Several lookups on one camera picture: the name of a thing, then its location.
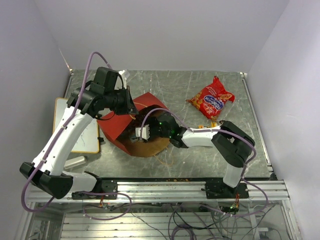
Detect dark snack packet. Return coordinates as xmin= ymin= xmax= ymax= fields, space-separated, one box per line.
xmin=129 ymin=134 xmax=140 ymax=143

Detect silver whiteboard eraser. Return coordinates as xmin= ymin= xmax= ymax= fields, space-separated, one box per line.
xmin=64 ymin=156 xmax=87 ymax=170

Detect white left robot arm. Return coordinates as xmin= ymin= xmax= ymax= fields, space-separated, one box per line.
xmin=19 ymin=67 xmax=138 ymax=199

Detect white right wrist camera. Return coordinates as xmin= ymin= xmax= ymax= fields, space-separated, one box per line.
xmin=135 ymin=124 xmax=150 ymax=141

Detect small whiteboard yellow frame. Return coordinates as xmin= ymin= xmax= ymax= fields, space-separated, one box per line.
xmin=52 ymin=97 xmax=100 ymax=154

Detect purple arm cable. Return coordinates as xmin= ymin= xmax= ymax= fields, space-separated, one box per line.
xmin=20 ymin=51 xmax=113 ymax=213
xmin=139 ymin=107 xmax=270 ymax=218

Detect aluminium front frame rail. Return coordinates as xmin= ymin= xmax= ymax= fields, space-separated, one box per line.
xmin=26 ymin=180 xmax=290 ymax=204

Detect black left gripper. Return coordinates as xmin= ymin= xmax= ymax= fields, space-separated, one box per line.
xmin=104 ymin=85 xmax=139 ymax=115

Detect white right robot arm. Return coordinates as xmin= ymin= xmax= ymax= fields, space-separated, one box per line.
xmin=143 ymin=112 xmax=256 ymax=198

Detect red paper bag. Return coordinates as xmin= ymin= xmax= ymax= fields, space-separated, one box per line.
xmin=97 ymin=92 xmax=170 ymax=158

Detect aluminium table edge rail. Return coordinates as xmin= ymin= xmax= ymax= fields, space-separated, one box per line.
xmin=239 ymin=72 xmax=277 ymax=179

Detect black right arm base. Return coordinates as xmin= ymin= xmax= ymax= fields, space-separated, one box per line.
xmin=201 ymin=181 xmax=249 ymax=199

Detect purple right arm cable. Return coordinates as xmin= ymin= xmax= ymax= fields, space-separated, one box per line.
xmin=139 ymin=107 xmax=270 ymax=218

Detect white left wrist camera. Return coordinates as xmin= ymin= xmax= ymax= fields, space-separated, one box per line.
xmin=119 ymin=69 xmax=130 ymax=79

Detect red cookie snack packet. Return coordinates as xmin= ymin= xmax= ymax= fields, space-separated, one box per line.
xmin=185 ymin=76 xmax=236 ymax=121

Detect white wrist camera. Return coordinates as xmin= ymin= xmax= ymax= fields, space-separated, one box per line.
xmin=119 ymin=69 xmax=130 ymax=79
xmin=135 ymin=124 xmax=150 ymax=141

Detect tangled cables under table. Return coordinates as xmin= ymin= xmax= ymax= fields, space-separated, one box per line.
xmin=82 ymin=193 xmax=276 ymax=240

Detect yellow snack sachet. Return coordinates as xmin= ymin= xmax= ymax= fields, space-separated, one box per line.
xmin=198 ymin=120 xmax=224 ymax=129

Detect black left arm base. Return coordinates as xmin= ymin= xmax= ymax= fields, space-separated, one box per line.
xmin=71 ymin=179 xmax=118 ymax=200

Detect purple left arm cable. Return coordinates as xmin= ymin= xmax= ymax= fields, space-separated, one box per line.
xmin=20 ymin=51 xmax=113 ymax=213

